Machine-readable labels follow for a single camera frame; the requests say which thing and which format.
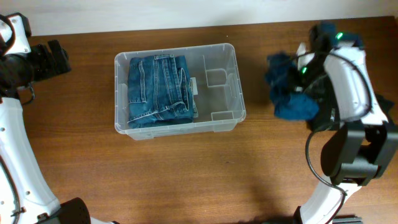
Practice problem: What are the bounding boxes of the clear plastic storage bin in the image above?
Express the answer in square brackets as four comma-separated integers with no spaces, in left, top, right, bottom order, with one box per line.
[114,43,246,140]

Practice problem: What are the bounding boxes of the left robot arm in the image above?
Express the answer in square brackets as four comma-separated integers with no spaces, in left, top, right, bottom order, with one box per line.
[1,40,99,223]

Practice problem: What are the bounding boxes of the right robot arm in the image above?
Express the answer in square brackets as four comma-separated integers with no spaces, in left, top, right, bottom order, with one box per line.
[293,22,397,223]

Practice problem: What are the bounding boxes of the light blue jeans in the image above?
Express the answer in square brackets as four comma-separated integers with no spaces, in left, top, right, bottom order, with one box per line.
[192,94,198,119]

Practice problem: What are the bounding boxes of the dark blue jeans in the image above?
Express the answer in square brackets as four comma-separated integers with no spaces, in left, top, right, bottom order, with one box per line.
[127,54,194,129]

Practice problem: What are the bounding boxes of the black garment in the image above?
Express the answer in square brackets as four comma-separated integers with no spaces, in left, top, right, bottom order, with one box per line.
[304,73,340,131]

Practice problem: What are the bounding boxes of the dark navy garment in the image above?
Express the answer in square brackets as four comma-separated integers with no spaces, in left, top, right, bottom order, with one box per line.
[375,94,395,117]

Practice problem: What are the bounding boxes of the white label in bin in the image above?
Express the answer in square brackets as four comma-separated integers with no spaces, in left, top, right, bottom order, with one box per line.
[190,77,198,95]

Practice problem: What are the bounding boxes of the teal blue garment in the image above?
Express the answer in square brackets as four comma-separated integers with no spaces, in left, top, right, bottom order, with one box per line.
[265,52,319,121]

